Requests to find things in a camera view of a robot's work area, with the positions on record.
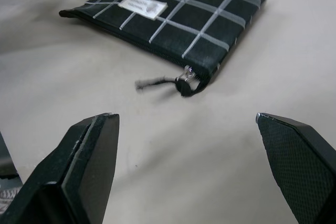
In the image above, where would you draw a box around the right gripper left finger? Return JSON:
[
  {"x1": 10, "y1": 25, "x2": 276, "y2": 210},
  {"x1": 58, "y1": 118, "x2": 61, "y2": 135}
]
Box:
[{"x1": 0, "y1": 112, "x2": 120, "y2": 224}]

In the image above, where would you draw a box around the beige table cover sheet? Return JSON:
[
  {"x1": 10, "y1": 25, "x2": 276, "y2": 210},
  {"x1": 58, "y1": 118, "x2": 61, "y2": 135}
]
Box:
[{"x1": 0, "y1": 0, "x2": 336, "y2": 224}]

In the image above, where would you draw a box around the black grid pencil pouch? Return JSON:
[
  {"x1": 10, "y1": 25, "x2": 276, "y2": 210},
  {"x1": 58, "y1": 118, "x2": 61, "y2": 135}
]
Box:
[{"x1": 58, "y1": 0, "x2": 270, "y2": 99}]

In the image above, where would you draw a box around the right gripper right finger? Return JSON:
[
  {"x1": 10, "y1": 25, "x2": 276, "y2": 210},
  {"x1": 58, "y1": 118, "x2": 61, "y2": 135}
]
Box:
[{"x1": 255, "y1": 112, "x2": 336, "y2": 224}]

